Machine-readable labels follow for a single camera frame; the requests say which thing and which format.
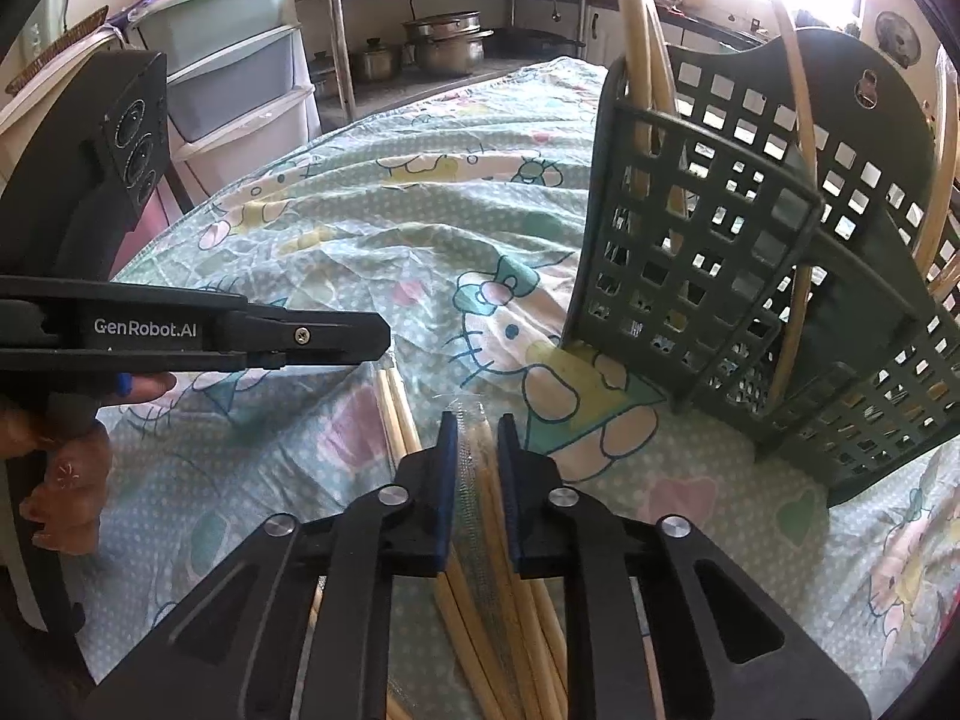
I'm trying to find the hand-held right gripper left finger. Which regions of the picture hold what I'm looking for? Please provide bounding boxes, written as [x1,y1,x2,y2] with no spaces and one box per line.
[82,411,460,720]

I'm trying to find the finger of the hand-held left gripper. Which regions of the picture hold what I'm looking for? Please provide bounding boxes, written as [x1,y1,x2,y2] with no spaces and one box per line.
[217,306,392,373]

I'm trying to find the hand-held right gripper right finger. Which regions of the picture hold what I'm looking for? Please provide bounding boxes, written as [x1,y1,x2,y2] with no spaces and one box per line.
[496,412,875,720]

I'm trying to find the pile of chopsticks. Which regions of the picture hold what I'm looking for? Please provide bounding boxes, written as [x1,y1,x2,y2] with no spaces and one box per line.
[311,367,668,720]

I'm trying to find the green plastic utensil basket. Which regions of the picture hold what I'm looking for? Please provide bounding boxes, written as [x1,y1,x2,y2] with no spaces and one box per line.
[561,26,960,507]

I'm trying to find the person's left hand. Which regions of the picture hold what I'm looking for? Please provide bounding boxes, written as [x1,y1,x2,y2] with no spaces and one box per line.
[0,373,179,557]

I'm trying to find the cartoon printed tablecloth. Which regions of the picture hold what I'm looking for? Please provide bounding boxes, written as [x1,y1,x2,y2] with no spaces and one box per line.
[64,56,960,720]

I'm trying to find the woven wicker tray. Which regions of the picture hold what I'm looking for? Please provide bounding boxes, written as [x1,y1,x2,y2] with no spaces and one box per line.
[6,6,110,95]

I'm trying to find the plastic drawer cabinet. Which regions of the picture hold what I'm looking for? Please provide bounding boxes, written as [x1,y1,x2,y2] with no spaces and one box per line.
[124,0,320,211]

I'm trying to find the small steel pot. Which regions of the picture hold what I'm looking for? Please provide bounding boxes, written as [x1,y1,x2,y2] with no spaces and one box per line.
[352,37,402,83]

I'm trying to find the metal shelf rack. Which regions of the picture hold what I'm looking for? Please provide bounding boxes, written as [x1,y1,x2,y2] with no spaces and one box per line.
[296,0,590,125]

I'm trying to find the stacked steel pots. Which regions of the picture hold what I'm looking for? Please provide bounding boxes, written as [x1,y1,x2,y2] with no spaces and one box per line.
[403,11,496,77]

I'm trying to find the black wok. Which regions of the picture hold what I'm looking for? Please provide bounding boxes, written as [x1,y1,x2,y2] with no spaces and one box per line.
[491,26,586,53]

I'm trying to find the white base cabinets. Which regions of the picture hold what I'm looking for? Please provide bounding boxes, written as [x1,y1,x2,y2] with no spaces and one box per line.
[585,4,751,65]

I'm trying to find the black countertop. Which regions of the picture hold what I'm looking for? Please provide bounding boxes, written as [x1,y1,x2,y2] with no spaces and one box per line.
[585,0,773,46]

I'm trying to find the small wall fan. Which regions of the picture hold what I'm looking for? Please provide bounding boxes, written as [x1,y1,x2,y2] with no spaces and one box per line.
[875,11,921,68]

